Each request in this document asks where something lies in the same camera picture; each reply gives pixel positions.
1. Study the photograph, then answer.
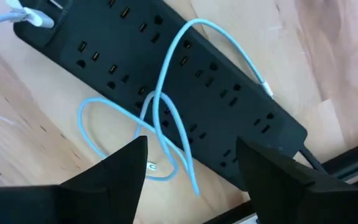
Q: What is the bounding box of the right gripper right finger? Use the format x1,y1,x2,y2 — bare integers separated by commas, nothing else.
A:
236,136,358,224

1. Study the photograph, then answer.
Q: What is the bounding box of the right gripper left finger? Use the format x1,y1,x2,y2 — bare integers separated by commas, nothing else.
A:
0,135,149,224

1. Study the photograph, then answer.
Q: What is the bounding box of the white charger cable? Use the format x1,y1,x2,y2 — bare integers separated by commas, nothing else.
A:
78,18,275,197
0,0,55,32

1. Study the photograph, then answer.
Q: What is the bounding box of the black power strip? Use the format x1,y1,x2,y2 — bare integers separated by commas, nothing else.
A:
12,0,309,192

